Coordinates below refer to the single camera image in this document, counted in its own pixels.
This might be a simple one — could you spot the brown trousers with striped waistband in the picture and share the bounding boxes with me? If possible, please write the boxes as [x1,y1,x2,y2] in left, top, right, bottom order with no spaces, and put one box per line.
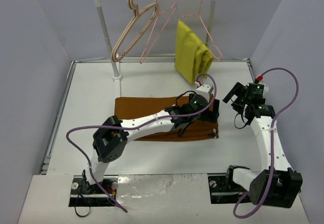
[114,95,220,143]

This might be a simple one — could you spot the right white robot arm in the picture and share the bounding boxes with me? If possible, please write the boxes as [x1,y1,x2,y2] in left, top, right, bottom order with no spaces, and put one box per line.
[223,82,303,208]

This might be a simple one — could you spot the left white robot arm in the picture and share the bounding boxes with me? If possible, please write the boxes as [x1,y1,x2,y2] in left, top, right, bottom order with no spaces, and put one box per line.
[83,92,220,193]

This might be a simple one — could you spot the yellow-green folded trousers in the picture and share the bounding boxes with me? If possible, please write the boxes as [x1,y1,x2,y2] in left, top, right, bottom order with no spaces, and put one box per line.
[175,20,214,84]

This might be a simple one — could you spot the wooden clothes hanger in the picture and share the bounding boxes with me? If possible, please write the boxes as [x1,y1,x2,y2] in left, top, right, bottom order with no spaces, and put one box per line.
[110,0,160,63]

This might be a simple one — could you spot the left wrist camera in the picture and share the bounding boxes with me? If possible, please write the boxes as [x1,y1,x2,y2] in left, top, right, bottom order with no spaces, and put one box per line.
[194,81,214,102]

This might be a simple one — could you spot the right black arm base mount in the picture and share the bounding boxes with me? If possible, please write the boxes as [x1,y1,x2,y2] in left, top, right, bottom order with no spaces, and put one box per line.
[208,173,246,204]

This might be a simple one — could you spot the pink wire hanger holding trousers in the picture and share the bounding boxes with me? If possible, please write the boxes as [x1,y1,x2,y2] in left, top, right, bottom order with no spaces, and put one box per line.
[177,0,223,62]

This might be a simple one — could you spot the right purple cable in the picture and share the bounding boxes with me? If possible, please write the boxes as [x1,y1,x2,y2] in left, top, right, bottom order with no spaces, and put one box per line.
[232,67,299,219]

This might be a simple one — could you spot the purple cable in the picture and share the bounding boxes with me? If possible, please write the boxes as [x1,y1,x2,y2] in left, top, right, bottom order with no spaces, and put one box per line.
[66,73,218,213]
[232,67,299,219]

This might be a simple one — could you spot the pink wire hanger, empty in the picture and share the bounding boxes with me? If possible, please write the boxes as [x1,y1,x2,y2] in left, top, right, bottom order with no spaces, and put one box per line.
[140,0,178,65]

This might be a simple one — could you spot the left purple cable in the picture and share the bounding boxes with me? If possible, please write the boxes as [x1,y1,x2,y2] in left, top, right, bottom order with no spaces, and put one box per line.
[66,73,218,213]

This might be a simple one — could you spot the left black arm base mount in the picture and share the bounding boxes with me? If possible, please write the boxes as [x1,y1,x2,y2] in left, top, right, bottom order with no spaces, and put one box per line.
[68,175,115,218]

